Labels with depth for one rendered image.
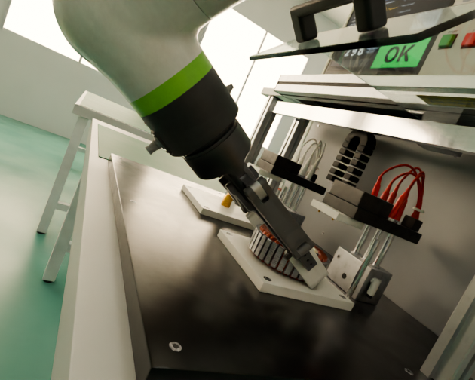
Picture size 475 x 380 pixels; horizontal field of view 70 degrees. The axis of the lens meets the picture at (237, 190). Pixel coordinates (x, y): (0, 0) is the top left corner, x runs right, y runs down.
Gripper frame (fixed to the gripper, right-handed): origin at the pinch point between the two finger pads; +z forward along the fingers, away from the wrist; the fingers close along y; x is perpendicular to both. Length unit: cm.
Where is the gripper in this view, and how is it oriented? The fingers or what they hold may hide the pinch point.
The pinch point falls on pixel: (289, 249)
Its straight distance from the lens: 48.3
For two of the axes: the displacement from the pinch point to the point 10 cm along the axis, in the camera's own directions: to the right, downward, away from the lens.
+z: 5.2, 7.2, 4.6
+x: 7.7, -6.3, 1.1
